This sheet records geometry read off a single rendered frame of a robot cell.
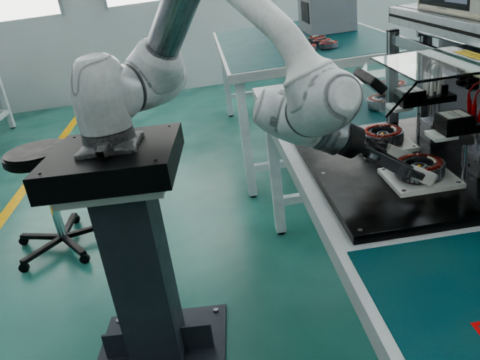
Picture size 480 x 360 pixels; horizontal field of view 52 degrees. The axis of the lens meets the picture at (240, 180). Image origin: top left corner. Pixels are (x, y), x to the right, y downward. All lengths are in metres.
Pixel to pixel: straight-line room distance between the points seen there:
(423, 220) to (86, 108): 0.92
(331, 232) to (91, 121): 0.75
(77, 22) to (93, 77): 4.48
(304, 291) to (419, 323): 1.33
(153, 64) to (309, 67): 0.69
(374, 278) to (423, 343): 0.17
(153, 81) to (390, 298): 0.96
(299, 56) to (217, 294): 1.43
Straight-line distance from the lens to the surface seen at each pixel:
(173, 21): 1.44
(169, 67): 1.51
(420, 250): 1.01
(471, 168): 1.28
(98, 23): 5.86
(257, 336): 1.95
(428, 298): 0.89
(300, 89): 0.91
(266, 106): 1.03
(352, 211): 1.10
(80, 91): 1.45
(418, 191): 1.16
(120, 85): 1.46
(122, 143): 1.47
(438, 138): 1.19
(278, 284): 2.19
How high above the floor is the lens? 1.29
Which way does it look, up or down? 24 degrees down
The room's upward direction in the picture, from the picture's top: 8 degrees counter-clockwise
